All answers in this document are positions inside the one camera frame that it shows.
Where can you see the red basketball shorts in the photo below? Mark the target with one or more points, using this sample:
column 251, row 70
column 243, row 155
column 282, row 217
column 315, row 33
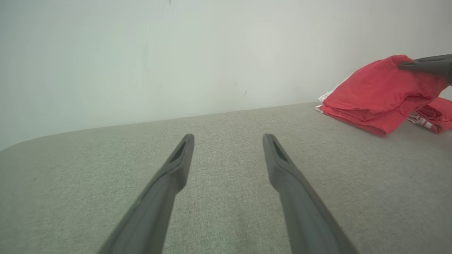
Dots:
column 374, row 91

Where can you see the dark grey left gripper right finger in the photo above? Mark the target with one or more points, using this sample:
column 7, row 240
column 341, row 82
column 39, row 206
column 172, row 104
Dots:
column 303, row 218

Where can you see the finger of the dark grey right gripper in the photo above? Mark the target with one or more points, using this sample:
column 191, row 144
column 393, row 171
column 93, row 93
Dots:
column 438, row 58
column 434, row 68

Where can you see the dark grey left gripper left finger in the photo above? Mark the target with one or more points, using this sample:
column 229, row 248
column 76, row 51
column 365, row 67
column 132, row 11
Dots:
column 155, row 211

